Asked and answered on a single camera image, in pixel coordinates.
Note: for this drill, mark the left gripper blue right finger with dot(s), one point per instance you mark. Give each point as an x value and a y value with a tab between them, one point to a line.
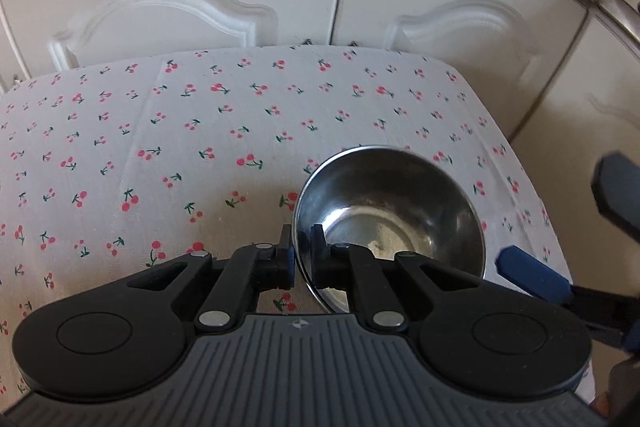
355	270

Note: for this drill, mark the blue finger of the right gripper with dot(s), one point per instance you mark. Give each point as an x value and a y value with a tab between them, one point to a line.
533	276

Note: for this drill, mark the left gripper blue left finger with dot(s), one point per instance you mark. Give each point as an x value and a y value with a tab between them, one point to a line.
239	281

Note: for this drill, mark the stainless steel bowl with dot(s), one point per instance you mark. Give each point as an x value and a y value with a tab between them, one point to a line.
388	200

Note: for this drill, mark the person's right hand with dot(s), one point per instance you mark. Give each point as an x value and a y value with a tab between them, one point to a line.
602	405

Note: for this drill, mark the white corner cabinet door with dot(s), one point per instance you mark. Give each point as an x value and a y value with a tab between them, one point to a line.
590	109

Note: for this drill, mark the cherry print tablecloth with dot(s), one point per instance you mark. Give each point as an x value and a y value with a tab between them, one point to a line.
110	169

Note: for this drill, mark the white cabinet door right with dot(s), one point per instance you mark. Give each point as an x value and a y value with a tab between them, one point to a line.
507	50

